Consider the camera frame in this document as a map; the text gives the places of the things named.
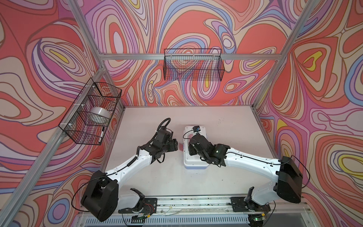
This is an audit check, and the grey duct tape roll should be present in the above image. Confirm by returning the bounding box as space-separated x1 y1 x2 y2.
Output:
90 107 111 118

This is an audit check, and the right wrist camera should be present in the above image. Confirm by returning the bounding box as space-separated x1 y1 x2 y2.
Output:
192 125 201 133

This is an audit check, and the black wire basket wall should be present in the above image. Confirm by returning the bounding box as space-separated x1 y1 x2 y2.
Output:
59 79 122 145
163 47 225 81

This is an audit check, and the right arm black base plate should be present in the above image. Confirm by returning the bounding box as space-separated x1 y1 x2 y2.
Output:
228 197 271 214

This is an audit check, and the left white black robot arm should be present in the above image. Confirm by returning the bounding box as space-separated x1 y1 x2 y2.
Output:
80 118 178 221

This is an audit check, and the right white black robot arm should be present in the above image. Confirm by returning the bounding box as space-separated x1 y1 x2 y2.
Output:
183 125 303 211

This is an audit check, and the white blue plastic tool box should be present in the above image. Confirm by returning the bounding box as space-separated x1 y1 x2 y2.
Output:
183 126 209 170

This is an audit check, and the black wire basket back wall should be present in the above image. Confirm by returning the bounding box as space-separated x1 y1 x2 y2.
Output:
163 47 225 81

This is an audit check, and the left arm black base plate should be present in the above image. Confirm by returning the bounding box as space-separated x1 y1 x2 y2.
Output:
118 198 158 215

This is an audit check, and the black wire basket left wall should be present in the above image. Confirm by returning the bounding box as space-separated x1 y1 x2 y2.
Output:
59 79 122 145

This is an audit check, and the black marker pen in basket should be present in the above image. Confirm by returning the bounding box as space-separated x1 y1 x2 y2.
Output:
98 127 105 144

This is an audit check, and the aluminium mounting rail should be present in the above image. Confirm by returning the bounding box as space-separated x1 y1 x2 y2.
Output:
79 194 310 216

